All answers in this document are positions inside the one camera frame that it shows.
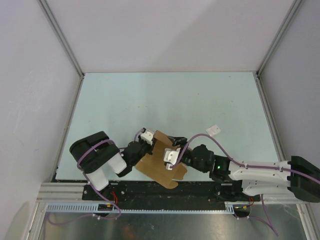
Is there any brown cardboard box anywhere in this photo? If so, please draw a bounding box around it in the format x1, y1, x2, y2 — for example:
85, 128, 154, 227
135, 130, 188, 189

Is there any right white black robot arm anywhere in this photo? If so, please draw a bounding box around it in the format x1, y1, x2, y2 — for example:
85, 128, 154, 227
163, 136, 320, 203

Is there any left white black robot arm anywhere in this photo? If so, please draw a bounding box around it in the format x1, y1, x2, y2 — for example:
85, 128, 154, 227
69, 128, 156, 200

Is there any small white paper scrap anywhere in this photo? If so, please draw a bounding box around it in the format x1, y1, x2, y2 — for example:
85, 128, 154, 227
205, 124, 221, 137

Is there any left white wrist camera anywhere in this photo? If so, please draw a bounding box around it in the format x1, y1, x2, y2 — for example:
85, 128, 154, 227
140, 128, 155, 146

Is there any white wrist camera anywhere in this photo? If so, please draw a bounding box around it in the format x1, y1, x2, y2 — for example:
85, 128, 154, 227
163, 147, 181, 171
140, 128, 155, 146

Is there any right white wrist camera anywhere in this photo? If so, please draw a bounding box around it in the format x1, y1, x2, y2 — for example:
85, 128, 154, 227
163, 147, 181, 171

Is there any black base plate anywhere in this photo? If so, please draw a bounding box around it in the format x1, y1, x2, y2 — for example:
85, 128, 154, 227
80, 180, 261, 210

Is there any perforated cable duct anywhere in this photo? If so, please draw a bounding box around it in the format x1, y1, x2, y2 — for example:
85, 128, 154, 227
45, 202, 250, 215

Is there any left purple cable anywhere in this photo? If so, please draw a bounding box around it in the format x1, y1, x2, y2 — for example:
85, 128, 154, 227
47, 127, 147, 226

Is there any purple cable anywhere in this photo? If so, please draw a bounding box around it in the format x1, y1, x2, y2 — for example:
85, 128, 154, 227
47, 127, 147, 226
173, 133, 320, 237

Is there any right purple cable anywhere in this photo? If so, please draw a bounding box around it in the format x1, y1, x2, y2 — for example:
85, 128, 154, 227
173, 133, 320, 237

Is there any aluminium frame rail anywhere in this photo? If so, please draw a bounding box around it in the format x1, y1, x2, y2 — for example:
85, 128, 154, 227
36, 182, 306, 204

